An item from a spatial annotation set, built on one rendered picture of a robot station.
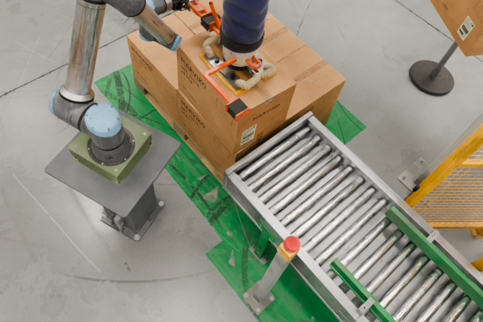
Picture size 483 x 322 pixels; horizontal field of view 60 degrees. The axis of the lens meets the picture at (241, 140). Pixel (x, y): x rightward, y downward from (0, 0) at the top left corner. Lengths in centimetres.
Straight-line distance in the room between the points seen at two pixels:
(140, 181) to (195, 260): 82
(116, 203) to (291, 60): 157
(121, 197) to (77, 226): 86
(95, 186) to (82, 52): 68
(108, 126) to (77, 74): 25
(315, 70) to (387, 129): 91
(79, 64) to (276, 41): 161
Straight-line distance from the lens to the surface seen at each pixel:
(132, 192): 215
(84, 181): 222
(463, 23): 347
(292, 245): 177
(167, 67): 287
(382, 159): 339
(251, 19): 199
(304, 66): 298
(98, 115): 195
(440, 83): 408
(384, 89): 382
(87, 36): 185
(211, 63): 232
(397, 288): 241
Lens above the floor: 268
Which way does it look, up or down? 58 degrees down
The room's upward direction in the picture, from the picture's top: 10 degrees clockwise
